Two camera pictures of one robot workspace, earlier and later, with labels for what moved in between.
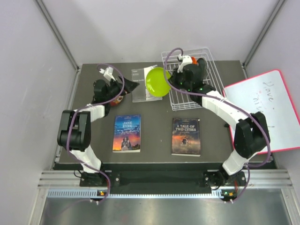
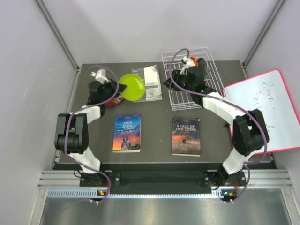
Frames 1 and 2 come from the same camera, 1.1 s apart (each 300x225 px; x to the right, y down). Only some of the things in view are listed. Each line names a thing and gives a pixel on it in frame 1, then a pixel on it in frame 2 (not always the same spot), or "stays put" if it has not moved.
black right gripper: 174,77 stays put
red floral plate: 116,102 stays put
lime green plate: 156,84 to 135,88
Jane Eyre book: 127,133 stays put
